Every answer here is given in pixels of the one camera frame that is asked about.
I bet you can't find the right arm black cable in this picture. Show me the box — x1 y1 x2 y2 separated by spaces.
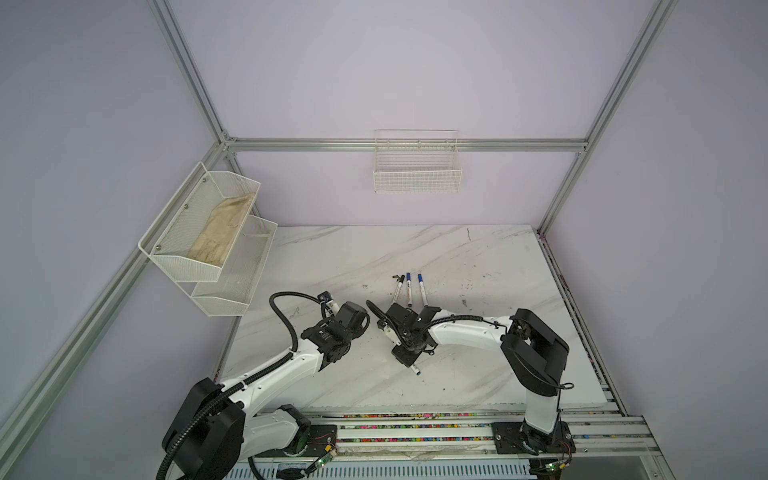
365 299 511 352

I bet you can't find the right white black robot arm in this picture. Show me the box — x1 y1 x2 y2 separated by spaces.
366 300 574 455

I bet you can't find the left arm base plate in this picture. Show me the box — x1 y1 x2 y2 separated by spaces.
256 425 338 458

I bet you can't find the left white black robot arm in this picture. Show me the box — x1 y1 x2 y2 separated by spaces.
155 300 370 479

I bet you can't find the upper white mesh shelf basket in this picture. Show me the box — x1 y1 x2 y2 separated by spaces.
138 163 260 283

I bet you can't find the beige cloth in basket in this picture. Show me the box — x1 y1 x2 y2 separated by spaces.
187 194 256 267

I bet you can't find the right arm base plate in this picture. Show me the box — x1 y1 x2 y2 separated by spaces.
491 420 576 456

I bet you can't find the white wire wall basket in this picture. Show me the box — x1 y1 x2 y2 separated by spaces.
373 129 463 194

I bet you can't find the aluminium rail base frame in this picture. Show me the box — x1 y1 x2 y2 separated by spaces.
157 371 676 480

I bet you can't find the lower white mesh shelf basket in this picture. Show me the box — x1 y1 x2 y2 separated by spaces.
191 215 278 317

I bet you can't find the white mesh shelf basket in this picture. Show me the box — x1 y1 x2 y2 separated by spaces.
138 163 260 283
191 215 278 317

